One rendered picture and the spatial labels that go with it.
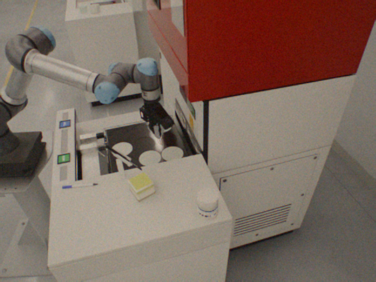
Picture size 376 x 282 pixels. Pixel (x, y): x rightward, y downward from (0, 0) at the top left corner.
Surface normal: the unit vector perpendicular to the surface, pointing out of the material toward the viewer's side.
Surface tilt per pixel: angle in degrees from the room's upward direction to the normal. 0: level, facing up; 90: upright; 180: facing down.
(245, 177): 90
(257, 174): 90
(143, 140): 0
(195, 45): 90
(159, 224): 0
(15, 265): 0
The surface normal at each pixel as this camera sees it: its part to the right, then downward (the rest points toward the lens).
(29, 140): -0.02, -0.78
